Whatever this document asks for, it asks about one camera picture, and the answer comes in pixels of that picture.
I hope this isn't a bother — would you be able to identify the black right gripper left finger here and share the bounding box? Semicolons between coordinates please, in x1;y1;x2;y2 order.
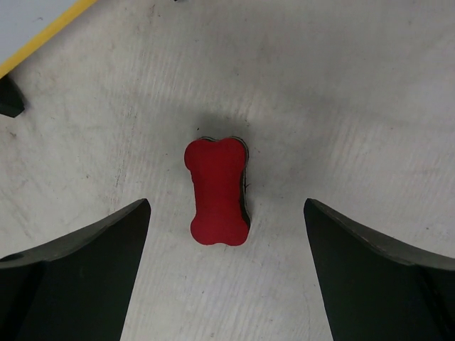
1;199;151;340

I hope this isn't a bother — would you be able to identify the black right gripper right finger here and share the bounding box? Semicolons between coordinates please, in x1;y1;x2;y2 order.
304;199;454;340

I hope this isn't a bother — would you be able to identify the red bone-shaped eraser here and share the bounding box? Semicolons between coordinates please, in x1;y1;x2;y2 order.
184;136;251;247

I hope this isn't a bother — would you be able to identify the yellow framed whiteboard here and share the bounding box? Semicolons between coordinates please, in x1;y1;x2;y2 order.
1;0;95;76

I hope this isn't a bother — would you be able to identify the black whiteboard foot far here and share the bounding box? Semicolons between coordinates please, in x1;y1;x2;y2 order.
0;75;25;118

